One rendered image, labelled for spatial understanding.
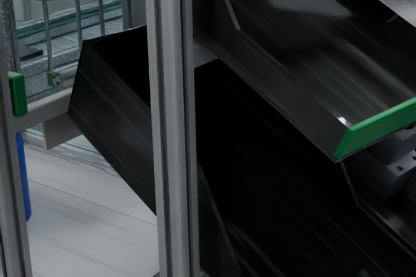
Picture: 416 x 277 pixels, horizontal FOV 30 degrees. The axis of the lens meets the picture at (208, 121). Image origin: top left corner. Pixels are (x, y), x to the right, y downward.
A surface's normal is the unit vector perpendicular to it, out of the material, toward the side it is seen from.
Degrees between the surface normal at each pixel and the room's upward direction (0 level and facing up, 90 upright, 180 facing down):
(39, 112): 90
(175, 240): 90
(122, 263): 0
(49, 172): 0
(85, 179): 0
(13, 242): 90
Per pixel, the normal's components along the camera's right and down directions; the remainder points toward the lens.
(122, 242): -0.02, -0.93
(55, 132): 0.81, 0.20
